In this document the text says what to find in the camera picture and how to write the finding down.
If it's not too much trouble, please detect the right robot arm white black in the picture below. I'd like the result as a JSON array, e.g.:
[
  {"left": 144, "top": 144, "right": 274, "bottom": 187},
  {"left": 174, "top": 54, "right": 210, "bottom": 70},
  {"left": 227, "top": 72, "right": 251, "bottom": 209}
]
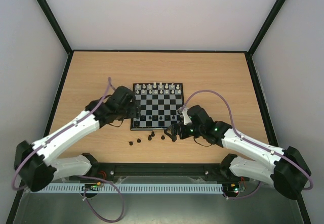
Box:
[{"left": 164, "top": 105, "right": 311, "bottom": 200}]

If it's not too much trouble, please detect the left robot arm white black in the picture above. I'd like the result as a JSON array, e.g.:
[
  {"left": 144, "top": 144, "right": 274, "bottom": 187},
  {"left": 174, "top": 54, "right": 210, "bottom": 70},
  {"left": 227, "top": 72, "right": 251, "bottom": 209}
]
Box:
[{"left": 14, "top": 86, "right": 140, "bottom": 192}]

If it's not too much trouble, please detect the black and white chessboard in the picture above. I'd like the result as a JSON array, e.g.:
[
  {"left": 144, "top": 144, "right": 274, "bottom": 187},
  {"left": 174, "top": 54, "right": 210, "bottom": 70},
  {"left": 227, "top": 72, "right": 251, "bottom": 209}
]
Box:
[{"left": 130, "top": 82, "right": 184, "bottom": 131}]

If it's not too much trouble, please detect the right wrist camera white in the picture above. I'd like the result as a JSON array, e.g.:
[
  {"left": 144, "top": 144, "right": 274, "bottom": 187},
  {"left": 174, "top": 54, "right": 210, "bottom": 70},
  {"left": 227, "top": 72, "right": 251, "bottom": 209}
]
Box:
[{"left": 181, "top": 107, "right": 192, "bottom": 125}]

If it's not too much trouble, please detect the black aluminium rail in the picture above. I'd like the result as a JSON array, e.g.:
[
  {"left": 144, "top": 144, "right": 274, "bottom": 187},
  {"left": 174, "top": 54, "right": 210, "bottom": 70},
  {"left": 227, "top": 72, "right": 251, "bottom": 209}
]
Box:
[{"left": 96, "top": 162, "right": 294, "bottom": 183}]

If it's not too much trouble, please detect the light blue cable duct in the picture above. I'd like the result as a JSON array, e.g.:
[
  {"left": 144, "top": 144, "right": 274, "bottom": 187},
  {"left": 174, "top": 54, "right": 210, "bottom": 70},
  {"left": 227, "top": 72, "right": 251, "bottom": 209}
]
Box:
[{"left": 38, "top": 183, "right": 223, "bottom": 194}]

